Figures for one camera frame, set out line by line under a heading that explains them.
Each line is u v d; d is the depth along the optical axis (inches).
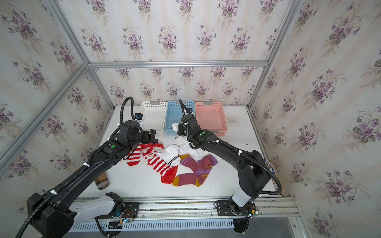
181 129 29.1
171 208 29.4
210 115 45.2
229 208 25.9
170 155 35.5
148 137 27.1
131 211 28.3
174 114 44.0
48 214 14.2
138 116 26.0
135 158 34.6
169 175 33.0
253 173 17.2
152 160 35.0
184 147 37.4
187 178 32.4
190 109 28.7
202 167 33.9
